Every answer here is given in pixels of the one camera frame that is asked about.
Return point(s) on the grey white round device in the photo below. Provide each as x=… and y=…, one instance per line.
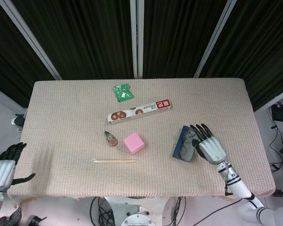
x=18, y=120

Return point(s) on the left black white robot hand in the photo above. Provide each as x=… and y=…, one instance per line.
x=1, y=175

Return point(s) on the pink cube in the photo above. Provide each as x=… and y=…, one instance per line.
x=133, y=143

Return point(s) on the long cookie box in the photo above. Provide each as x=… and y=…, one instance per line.
x=139, y=111

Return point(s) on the brown correction tape dispenser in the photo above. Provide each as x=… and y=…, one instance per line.
x=112, y=141

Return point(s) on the white metal frame post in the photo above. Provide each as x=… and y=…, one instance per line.
x=133, y=35
x=27, y=35
x=216, y=35

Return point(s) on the wire-frame eyeglasses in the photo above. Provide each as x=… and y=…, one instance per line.
x=188, y=136

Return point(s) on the grey blue glasses case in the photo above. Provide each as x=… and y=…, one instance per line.
x=179, y=144

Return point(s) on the black box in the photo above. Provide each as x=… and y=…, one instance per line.
x=281, y=114

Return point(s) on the small black device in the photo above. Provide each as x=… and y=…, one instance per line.
x=36, y=220

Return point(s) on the white metal frame bar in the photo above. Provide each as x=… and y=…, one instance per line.
x=273, y=100

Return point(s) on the black pleated curtain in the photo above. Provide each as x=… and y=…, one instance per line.
x=4, y=58
x=85, y=35
x=261, y=47
x=179, y=35

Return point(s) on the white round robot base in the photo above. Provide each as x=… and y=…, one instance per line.
x=136, y=219

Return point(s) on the beige knitted tablecloth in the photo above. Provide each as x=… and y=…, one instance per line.
x=61, y=117

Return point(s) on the green snack packet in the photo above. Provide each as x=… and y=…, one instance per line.
x=123, y=92

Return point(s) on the wrapped wooden chopsticks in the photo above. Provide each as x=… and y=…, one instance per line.
x=115, y=161

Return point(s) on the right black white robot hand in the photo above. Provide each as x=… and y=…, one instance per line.
x=212, y=150

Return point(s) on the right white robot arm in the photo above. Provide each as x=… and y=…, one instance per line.
x=238, y=186

